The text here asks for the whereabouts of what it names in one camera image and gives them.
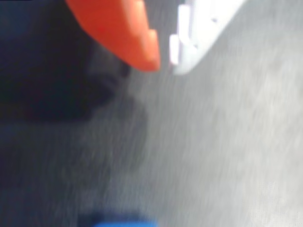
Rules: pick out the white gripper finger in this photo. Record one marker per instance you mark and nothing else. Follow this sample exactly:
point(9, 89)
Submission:
point(203, 26)

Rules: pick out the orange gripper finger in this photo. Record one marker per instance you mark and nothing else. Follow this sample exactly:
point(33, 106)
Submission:
point(118, 30)

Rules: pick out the blue cube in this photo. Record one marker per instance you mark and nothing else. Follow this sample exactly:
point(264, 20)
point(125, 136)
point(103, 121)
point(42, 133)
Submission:
point(125, 223)

